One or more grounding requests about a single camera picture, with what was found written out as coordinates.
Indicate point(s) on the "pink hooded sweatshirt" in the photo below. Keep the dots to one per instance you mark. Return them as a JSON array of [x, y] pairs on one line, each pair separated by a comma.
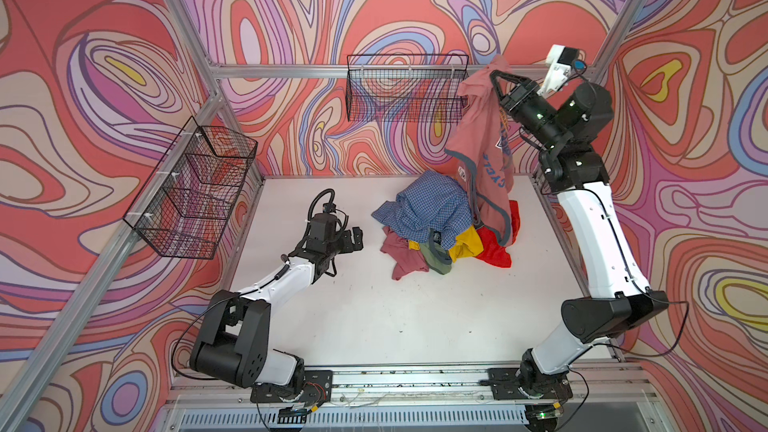
[[479, 145]]

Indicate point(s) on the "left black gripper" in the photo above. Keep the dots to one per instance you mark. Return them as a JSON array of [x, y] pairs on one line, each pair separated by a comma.
[[348, 246]]

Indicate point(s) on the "black wire basket wall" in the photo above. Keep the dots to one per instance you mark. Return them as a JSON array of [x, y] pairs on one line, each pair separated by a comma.
[[201, 176], [405, 88]]

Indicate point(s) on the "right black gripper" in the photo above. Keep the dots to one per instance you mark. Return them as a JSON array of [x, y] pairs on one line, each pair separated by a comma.
[[513, 100]]

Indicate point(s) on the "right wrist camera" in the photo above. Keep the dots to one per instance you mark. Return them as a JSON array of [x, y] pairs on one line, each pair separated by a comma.
[[562, 65]]

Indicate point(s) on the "maroon pink cloth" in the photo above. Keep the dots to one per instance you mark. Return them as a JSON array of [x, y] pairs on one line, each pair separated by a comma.
[[407, 261]]

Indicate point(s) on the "blue checkered shirt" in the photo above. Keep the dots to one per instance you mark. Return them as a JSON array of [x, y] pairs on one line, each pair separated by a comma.
[[432, 203]]

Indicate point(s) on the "red cloth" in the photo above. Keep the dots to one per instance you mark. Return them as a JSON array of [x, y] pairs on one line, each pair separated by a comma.
[[493, 253]]

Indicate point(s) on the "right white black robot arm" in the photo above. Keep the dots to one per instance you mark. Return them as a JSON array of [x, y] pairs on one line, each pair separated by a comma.
[[620, 297]]

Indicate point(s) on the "green cloth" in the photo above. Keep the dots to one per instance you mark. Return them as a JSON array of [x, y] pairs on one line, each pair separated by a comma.
[[436, 258]]

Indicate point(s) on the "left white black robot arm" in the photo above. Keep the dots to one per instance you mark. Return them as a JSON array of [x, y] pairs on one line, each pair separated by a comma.
[[232, 344]]

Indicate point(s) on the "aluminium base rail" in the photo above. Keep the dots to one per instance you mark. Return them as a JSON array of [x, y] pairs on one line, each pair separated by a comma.
[[594, 396]]

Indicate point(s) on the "yellow cloth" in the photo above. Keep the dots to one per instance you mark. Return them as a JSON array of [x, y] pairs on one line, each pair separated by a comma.
[[467, 243]]

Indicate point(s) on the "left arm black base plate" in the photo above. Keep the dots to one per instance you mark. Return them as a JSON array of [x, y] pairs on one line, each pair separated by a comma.
[[309, 387]]

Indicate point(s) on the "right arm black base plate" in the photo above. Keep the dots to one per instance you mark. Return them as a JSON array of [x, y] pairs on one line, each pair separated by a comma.
[[513, 383]]

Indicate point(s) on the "black wire basket left wall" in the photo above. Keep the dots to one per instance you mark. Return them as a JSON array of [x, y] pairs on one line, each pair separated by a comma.
[[201, 176]]

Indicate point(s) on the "black wire basket back wall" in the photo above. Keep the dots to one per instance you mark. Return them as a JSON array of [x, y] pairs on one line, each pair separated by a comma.
[[405, 88]]

